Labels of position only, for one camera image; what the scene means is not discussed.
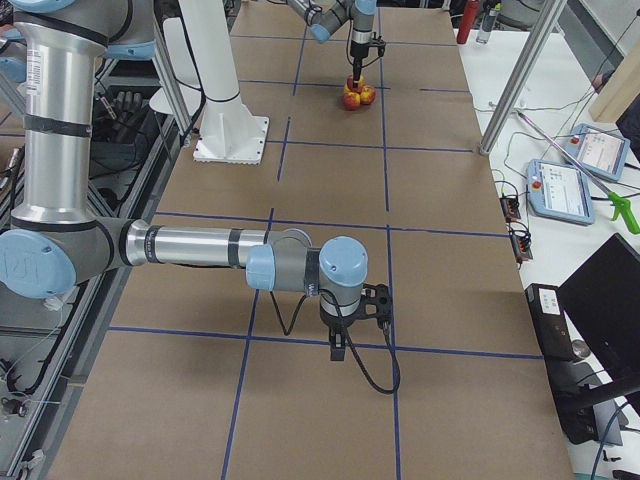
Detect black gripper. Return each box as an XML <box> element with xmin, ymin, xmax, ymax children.
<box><xmin>349</xmin><ymin>42</ymin><xmax>369</xmax><ymax>85</ymax></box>
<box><xmin>320</xmin><ymin>299</ymin><xmax>364</xmax><ymax>360</ymax></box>

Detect carried red yellow apple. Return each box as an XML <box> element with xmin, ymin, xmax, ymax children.
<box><xmin>343</xmin><ymin>75</ymin><xmax>366</xmax><ymax>94</ymax></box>

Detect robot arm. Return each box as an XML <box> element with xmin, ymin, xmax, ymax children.
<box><xmin>1</xmin><ymin>1</ymin><xmax>368</xmax><ymax>360</ymax></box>
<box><xmin>286</xmin><ymin>0</ymin><xmax>379</xmax><ymax>87</ymax></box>

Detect red yellow apple side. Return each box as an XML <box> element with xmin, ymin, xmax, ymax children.
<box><xmin>359</xmin><ymin>85</ymin><xmax>377</xmax><ymax>105</ymax></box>

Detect red yellow apple front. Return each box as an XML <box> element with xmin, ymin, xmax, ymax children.
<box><xmin>341</xmin><ymin>91</ymin><xmax>361</xmax><ymax>111</ymax></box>

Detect red bottle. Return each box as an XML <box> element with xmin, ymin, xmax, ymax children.
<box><xmin>456</xmin><ymin>0</ymin><xmax>479</xmax><ymax>45</ymax></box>

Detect clear water bottle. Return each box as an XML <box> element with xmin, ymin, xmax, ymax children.
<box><xmin>476</xmin><ymin>0</ymin><xmax>502</xmax><ymax>44</ymax></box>

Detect near orange connector block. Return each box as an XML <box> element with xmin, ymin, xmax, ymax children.
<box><xmin>507</xmin><ymin>221</ymin><xmax>533</xmax><ymax>265</ymax></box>

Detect orange connector block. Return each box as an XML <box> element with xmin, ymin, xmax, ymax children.
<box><xmin>498</xmin><ymin>180</ymin><xmax>521</xmax><ymax>222</ymax></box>
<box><xmin>507</xmin><ymin>221</ymin><xmax>533</xmax><ymax>265</ymax></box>

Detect far orange connector block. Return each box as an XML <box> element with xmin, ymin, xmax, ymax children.
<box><xmin>498</xmin><ymin>180</ymin><xmax>521</xmax><ymax>222</ymax></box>

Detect black mini computer box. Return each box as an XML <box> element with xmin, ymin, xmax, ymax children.
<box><xmin>525</xmin><ymin>283</ymin><xmax>623</xmax><ymax>446</ymax></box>

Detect near teach pendant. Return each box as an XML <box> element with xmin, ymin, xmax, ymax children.
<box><xmin>526</xmin><ymin>159</ymin><xmax>595</xmax><ymax>225</ymax></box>

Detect teach pendant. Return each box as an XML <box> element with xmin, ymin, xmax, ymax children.
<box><xmin>526</xmin><ymin>159</ymin><xmax>595</xmax><ymax>225</ymax></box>
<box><xmin>566</xmin><ymin>123</ymin><xmax>630</xmax><ymax>182</ymax></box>

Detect far teach pendant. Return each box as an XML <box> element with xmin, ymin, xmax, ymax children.
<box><xmin>566</xmin><ymin>123</ymin><xmax>630</xmax><ymax>182</ymax></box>

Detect black monitor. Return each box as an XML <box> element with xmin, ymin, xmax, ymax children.
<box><xmin>559</xmin><ymin>234</ymin><xmax>639</xmax><ymax>379</ymax></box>

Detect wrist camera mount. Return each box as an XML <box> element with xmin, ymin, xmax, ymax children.
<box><xmin>368</xmin><ymin>32</ymin><xmax>386</xmax><ymax>59</ymax></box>
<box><xmin>360</xmin><ymin>284</ymin><xmax>393</xmax><ymax>323</ymax></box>

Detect white camera pedestal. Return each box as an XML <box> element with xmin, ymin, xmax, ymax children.
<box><xmin>163</xmin><ymin>1</ymin><xmax>269</xmax><ymax>164</ymax></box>

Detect aluminium frame post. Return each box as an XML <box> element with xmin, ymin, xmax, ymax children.
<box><xmin>478</xmin><ymin>0</ymin><xmax>567</xmax><ymax>156</ymax></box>

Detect green handled grabber stick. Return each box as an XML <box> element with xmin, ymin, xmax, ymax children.
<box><xmin>514</xmin><ymin>109</ymin><xmax>639</xmax><ymax>234</ymax></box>

